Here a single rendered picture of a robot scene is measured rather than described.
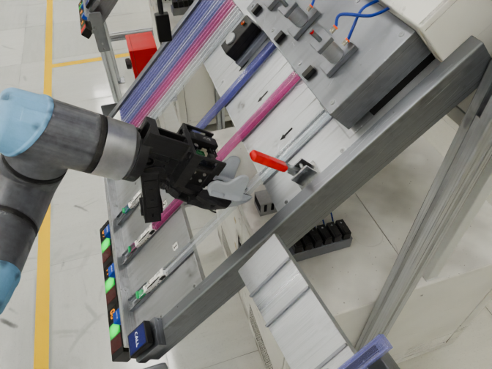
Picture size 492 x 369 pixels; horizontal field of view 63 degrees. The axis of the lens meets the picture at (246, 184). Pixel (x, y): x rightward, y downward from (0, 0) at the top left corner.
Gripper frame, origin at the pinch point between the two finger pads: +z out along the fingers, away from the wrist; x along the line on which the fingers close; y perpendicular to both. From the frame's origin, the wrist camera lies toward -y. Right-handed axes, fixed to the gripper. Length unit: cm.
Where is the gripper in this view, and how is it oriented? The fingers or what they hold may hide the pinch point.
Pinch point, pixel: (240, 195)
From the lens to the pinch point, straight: 65.7
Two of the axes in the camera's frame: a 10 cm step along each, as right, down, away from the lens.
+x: -3.1, -6.8, 6.6
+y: 5.5, -7.0, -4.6
